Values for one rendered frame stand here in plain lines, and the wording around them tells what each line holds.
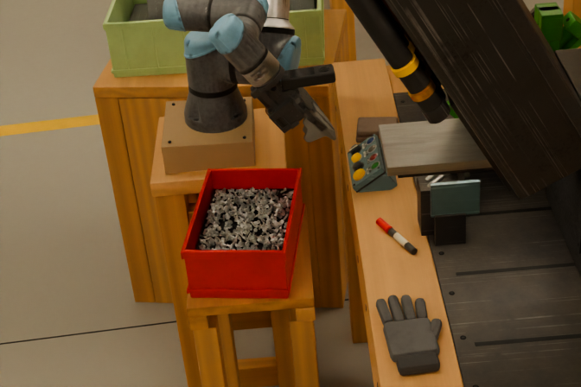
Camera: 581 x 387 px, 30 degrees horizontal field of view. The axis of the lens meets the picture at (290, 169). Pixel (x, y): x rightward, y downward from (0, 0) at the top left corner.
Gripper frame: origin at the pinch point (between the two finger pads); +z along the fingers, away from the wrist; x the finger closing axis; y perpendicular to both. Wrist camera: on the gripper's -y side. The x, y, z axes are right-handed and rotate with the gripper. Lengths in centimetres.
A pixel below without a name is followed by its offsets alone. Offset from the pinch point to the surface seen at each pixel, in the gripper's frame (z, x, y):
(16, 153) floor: 13, -180, 155
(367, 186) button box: 10.3, 9.3, 0.0
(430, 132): -1.0, 25.9, -21.3
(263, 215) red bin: -0.4, 12.7, 20.3
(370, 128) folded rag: 10.7, -12.4, -3.6
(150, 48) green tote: -17, -78, 45
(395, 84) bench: 20.1, -42.2, -8.8
